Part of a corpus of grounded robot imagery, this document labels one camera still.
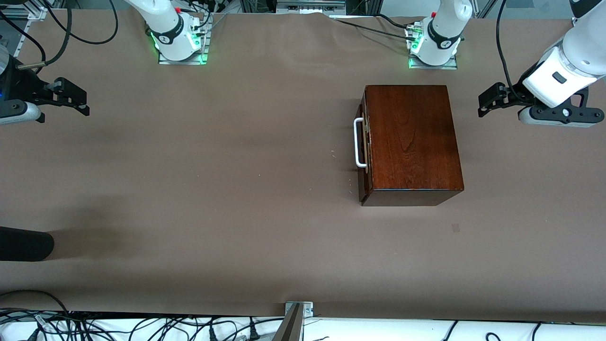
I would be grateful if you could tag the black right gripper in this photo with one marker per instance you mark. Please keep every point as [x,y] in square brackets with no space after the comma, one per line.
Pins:
[29,89]

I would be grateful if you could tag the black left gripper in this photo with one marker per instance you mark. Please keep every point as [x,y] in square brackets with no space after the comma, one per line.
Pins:
[514,93]

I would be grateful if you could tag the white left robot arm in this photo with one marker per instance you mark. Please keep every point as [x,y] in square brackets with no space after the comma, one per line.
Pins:
[582,52]

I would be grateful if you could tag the dark brown wooden cabinet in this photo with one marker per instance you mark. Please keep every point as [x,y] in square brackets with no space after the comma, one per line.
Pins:
[412,142]

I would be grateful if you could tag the brown paper table cover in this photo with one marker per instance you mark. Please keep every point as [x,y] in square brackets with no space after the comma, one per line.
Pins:
[189,189]

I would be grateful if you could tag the black ribbed cylinder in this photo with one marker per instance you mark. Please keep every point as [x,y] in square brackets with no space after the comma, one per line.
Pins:
[23,244]

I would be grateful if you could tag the grey metal box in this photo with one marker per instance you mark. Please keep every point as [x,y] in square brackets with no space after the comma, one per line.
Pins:
[310,5]

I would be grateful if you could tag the white panel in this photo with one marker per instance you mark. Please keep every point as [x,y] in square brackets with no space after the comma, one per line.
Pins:
[378,331]

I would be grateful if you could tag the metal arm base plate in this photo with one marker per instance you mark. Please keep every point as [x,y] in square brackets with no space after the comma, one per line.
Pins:
[184,61]
[433,67]

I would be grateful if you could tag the aluminium frame profile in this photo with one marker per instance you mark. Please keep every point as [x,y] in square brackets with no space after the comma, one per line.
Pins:
[486,8]
[38,13]

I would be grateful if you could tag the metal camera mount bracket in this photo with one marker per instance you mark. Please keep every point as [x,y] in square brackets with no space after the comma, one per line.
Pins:
[293,327]

